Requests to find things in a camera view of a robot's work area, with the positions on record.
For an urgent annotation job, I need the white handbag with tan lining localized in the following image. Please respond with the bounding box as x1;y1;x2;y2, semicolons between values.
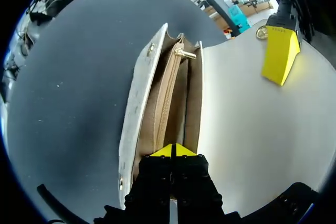
117;17;336;218

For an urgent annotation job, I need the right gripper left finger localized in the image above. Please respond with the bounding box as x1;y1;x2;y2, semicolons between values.
124;143;173;224

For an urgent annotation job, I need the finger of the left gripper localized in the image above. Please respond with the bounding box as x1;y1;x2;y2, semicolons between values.
260;11;301;87

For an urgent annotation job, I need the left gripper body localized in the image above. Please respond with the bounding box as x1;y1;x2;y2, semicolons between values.
267;0;319;46

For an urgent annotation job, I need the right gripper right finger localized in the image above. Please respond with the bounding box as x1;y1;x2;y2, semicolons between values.
172;143;224;224

